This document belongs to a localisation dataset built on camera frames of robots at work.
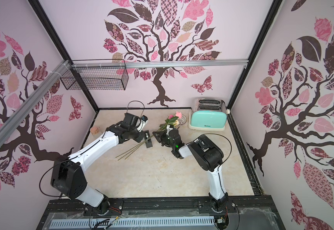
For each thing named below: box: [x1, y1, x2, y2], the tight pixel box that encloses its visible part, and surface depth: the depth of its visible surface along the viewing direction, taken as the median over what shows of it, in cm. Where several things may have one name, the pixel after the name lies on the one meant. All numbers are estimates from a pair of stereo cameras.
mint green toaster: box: [188, 97, 228, 132], surface depth 101 cm
